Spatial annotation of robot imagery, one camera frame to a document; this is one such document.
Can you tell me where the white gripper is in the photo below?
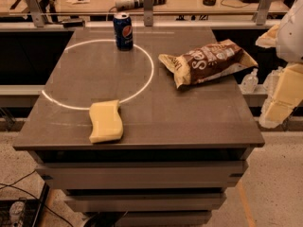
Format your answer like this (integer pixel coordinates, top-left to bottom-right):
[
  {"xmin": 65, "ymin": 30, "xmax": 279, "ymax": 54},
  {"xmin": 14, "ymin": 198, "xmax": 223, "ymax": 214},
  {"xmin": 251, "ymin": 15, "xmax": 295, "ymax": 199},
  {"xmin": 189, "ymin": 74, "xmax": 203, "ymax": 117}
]
[{"xmin": 256, "ymin": 0, "xmax": 303, "ymax": 129}]

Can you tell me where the brown chip bag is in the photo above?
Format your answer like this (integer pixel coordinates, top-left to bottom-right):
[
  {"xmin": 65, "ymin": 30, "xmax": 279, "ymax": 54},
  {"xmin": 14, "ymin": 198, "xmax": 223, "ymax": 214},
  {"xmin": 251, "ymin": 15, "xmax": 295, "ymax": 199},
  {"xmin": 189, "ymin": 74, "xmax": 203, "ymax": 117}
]
[{"xmin": 158, "ymin": 39, "xmax": 258, "ymax": 88}]

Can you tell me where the blue pepsi can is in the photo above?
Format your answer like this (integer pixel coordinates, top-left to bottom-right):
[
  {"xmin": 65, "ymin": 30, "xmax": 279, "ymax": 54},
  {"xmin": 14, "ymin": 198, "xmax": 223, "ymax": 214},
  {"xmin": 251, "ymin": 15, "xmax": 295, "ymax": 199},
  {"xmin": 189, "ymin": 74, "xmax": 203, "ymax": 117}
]
[{"xmin": 113, "ymin": 12, "xmax": 134, "ymax": 51}]

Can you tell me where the clear sanitizer bottle right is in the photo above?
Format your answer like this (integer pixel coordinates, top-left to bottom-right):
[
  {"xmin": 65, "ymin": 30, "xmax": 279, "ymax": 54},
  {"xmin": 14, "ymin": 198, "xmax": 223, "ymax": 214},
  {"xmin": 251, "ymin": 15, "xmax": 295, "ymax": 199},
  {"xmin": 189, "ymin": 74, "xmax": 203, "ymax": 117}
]
[{"xmin": 263, "ymin": 66, "xmax": 282, "ymax": 93}]

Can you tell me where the clear sanitizer bottle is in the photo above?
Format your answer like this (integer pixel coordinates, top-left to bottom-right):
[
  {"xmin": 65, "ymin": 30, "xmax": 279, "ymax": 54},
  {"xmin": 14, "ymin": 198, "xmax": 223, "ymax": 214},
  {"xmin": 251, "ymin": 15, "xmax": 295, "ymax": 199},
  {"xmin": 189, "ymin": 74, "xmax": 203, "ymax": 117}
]
[
  {"xmin": 263, "ymin": 66, "xmax": 282, "ymax": 93},
  {"xmin": 241, "ymin": 68, "xmax": 258, "ymax": 94}
]

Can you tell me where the clear sanitizer bottle left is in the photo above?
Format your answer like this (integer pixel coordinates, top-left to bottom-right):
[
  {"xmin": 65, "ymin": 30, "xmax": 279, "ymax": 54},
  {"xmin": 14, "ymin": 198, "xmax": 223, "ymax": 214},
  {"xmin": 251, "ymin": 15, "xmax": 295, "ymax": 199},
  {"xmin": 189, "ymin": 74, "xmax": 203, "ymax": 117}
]
[{"xmin": 241, "ymin": 68, "xmax": 258, "ymax": 94}]

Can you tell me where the top drawer front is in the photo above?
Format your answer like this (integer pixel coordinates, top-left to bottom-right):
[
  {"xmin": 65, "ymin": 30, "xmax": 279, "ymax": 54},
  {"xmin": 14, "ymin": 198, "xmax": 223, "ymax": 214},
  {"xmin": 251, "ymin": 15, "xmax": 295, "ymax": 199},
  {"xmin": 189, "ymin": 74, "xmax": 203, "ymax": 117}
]
[{"xmin": 36, "ymin": 161, "xmax": 248, "ymax": 189}]

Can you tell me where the drawer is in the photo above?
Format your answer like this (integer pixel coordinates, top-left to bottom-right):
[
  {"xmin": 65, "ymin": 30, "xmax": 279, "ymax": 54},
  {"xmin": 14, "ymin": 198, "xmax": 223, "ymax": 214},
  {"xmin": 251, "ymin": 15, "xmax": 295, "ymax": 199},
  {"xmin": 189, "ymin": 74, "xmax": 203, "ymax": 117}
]
[
  {"xmin": 64, "ymin": 193, "xmax": 226, "ymax": 212},
  {"xmin": 36, "ymin": 161, "xmax": 248, "ymax": 189},
  {"xmin": 116, "ymin": 211, "xmax": 212, "ymax": 227}
]

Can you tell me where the yellow sponge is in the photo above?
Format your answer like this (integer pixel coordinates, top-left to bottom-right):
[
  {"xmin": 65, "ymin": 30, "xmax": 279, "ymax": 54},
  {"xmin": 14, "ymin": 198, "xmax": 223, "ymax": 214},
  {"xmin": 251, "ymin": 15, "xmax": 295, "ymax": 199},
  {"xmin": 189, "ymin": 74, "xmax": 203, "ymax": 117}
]
[{"xmin": 89, "ymin": 100, "xmax": 123, "ymax": 143}]

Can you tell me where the bottom drawer front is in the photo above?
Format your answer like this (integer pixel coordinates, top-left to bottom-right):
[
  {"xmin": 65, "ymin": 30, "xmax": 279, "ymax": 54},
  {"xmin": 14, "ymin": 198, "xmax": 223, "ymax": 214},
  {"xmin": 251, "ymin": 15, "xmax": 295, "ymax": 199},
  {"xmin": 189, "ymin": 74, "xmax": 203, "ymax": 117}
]
[{"xmin": 116, "ymin": 211, "xmax": 212, "ymax": 227}]

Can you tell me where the middle drawer front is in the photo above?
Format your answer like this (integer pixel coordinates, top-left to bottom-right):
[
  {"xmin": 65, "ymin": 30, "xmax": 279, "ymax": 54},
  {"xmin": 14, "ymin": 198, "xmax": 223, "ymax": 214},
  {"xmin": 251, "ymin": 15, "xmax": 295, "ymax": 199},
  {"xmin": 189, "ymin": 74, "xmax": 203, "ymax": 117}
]
[{"xmin": 64, "ymin": 193, "xmax": 226, "ymax": 212}]

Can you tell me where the metal post right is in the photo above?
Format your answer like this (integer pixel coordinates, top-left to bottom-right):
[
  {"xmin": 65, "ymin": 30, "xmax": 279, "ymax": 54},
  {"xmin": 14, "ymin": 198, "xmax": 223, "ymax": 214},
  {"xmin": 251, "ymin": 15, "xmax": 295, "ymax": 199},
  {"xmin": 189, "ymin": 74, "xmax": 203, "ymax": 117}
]
[{"xmin": 253, "ymin": 0, "xmax": 273, "ymax": 26}]

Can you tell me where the metal post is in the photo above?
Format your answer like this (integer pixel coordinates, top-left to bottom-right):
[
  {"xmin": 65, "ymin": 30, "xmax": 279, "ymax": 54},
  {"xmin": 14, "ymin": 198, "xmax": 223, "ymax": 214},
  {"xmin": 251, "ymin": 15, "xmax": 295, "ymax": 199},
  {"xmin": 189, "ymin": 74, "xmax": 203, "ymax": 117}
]
[
  {"xmin": 253, "ymin": 0, "xmax": 273, "ymax": 26},
  {"xmin": 143, "ymin": 0, "xmax": 153, "ymax": 26},
  {"xmin": 25, "ymin": 0, "xmax": 45, "ymax": 27}
]

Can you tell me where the metal post centre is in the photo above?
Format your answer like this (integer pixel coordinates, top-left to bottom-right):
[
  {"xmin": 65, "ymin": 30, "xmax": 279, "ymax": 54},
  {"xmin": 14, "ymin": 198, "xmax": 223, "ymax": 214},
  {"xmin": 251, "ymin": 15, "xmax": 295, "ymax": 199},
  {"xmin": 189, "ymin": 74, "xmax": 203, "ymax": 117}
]
[{"xmin": 143, "ymin": 0, "xmax": 153, "ymax": 26}]

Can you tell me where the metal post left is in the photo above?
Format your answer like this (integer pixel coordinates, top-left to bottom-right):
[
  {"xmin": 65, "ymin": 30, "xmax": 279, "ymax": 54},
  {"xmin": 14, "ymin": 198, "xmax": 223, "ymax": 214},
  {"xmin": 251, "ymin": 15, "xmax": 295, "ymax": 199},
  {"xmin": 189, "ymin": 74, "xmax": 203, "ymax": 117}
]
[{"xmin": 25, "ymin": 0, "xmax": 45, "ymax": 27}]

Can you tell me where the black floor cable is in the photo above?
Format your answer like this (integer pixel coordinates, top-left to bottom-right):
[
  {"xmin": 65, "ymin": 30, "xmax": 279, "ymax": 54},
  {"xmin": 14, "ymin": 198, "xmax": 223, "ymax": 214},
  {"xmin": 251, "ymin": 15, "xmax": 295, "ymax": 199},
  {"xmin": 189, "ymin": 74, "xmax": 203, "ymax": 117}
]
[{"xmin": 0, "ymin": 169, "xmax": 74, "ymax": 227}]

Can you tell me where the black wire basket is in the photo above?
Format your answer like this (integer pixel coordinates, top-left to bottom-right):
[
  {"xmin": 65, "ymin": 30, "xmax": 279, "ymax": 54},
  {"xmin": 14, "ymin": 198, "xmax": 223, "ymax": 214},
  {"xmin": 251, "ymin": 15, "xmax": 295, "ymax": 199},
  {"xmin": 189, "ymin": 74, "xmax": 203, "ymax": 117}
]
[{"xmin": 0, "ymin": 184, "xmax": 49, "ymax": 227}]

